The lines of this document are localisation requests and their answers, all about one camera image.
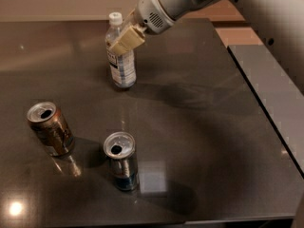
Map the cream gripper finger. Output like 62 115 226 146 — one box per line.
109 24 146 56
120 10 137 35

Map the clear plastic water bottle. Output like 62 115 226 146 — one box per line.
105 12 137 88

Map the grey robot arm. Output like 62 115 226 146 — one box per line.
110 0 304 172

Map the silver blue redbull can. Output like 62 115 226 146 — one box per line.
104 131 139 191

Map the brown soda can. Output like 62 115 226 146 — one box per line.
27 102 74 157

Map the grey side table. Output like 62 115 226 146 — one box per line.
227 45 304 176

